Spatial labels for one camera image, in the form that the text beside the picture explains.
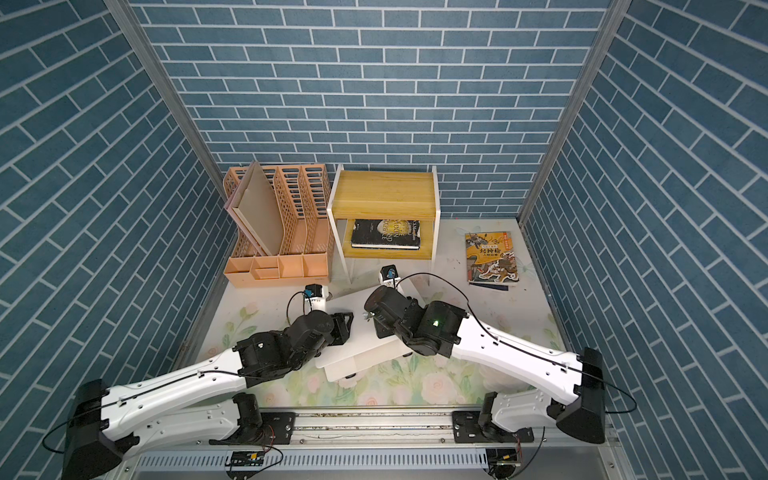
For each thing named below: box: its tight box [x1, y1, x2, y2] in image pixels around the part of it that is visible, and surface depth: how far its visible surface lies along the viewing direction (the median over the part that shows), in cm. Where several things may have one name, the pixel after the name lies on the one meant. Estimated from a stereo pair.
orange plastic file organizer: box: [224, 162, 334, 288], surface depth 102 cm
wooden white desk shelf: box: [326, 164, 441, 285], surface depth 86 cm
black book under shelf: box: [351, 219, 421, 250], surface depth 94 cm
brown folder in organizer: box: [225, 162, 285, 256], surface depth 101 cm
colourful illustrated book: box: [465, 231, 520, 283], surface depth 108 cm
